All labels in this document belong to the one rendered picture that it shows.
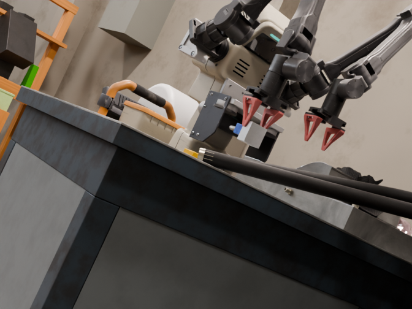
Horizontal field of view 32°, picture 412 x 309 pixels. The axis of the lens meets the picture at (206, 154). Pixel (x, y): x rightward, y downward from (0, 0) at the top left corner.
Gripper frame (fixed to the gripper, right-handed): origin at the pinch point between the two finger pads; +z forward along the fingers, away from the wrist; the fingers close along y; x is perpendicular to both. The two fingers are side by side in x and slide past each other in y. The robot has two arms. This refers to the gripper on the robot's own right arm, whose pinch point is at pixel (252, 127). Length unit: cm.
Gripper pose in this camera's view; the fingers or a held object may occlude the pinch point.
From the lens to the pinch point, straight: 185.6
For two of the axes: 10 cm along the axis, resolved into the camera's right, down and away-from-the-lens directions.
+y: 7.8, 4.0, 4.8
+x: -4.5, -1.7, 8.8
